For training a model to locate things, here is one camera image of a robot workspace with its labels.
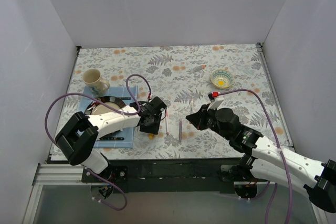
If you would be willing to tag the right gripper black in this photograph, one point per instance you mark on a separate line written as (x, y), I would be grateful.
(203, 118)

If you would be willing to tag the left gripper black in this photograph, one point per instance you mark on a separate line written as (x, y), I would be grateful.
(153, 118)

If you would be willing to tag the purple marker pen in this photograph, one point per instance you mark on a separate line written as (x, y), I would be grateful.
(180, 130)

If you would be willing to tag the white pink marker pen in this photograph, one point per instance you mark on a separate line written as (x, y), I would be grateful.
(167, 123)

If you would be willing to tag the grey orange marker pen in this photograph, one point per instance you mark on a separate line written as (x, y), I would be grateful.
(198, 68)

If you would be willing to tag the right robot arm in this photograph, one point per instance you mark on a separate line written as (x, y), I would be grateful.
(263, 159)

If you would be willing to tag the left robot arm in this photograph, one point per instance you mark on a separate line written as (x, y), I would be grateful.
(77, 138)

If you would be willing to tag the blue checked cloth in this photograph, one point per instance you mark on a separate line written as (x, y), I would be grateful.
(128, 133)

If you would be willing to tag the floral tablecloth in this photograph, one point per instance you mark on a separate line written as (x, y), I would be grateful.
(165, 72)

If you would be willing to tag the yellow patterned bowl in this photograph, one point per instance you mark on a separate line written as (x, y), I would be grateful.
(222, 78)

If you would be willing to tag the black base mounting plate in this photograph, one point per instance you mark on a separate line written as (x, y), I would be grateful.
(223, 175)

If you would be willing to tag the beige ceramic mug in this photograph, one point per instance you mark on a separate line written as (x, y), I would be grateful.
(95, 82)

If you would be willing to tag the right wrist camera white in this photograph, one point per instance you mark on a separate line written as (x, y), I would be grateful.
(216, 99)

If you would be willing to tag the aluminium frame rail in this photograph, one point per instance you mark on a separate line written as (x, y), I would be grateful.
(50, 175)

